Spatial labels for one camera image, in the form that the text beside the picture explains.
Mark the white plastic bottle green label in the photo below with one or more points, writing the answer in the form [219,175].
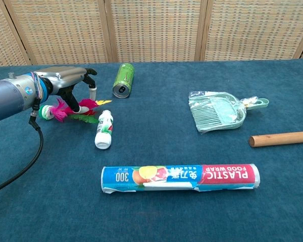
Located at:
[104,128]

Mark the wooden rolling pin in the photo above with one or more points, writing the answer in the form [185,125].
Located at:
[280,138]

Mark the plastic food wrap roll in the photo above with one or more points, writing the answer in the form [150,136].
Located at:
[180,179]

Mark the green drink can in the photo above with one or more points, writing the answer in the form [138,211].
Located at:
[123,80]

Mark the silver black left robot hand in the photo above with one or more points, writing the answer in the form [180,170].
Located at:
[56,79]

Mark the colourful feather shuttlecock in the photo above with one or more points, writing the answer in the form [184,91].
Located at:
[63,111]

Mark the mint green dustpan brush set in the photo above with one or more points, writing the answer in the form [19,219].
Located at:
[217,111]

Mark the woven rattan folding screen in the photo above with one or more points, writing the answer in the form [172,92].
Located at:
[151,30]

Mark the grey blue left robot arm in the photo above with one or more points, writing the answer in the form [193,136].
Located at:
[8,97]

